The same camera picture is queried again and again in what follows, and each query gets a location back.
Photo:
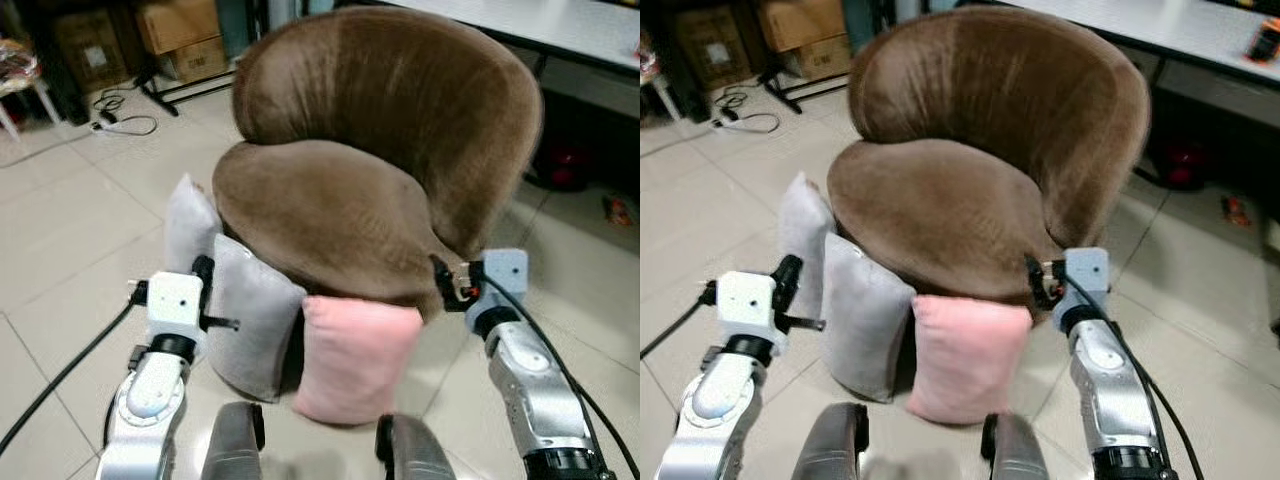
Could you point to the dark labelled cardboard box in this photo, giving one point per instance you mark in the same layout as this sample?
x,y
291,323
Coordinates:
x,y
712,45
92,50

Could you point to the grey robot leg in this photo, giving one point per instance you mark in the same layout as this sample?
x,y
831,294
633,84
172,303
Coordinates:
x,y
1015,455
232,445
415,455
830,445

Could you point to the grey right robot leg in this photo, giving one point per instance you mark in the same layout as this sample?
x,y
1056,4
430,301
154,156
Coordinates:
x,y
415,455
1015,455

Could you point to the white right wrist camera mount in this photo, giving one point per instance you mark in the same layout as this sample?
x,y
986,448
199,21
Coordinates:
x,y
505,280
1087,278

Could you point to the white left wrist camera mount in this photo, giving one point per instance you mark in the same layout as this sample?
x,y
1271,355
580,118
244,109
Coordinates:
x,y
175,305
747,302

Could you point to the large plain cardboard box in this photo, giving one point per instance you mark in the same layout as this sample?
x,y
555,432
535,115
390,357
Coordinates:
x,y
178,22
800,20

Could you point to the small grey pillow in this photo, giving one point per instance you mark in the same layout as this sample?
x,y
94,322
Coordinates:
x,y
188,225
802,225

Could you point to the white table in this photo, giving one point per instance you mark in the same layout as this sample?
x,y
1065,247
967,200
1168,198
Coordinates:
x,y
1150,25
540,25

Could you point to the grey left robot leg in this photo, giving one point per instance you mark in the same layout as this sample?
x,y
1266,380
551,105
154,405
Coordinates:
x,y
232,445
830,445

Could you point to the white stool with bag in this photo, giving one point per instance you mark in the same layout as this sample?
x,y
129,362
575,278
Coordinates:
x,y
18,75
652,70

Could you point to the red round object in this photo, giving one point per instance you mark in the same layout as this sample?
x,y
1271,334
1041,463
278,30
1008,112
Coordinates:
x,y
1182,165
565,165

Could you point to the black metal stand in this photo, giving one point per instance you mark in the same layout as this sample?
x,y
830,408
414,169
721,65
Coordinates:
x,y
160,95
785,92

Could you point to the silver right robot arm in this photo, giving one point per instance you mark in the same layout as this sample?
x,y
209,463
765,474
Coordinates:
x,y
535,390
1110,390

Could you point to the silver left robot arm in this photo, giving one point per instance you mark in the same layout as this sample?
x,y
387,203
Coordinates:
x,y
715,410
150,410

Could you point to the orange and black tool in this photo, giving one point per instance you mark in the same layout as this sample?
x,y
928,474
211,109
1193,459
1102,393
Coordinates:
x,y
1264,42

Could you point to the pink pillow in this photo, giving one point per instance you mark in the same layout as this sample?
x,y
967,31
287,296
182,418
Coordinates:
x,y
355,360
965,360

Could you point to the brown velvet armchair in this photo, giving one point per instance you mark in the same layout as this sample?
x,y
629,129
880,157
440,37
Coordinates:
x,y
380,120
990,120

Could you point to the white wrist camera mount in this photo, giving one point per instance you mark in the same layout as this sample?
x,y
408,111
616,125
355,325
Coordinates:
x,y
747,302
175,305
505,280
1087,278

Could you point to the small orange object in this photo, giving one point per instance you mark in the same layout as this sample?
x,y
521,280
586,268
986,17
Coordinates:
x,y
619,210
1238,210

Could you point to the large grey pillow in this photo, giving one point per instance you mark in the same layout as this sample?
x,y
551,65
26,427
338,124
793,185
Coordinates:
x,y
865,320
255,320

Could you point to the small labelled cardboard box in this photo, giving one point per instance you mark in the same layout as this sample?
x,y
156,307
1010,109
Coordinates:
x,y
200,60
822,58

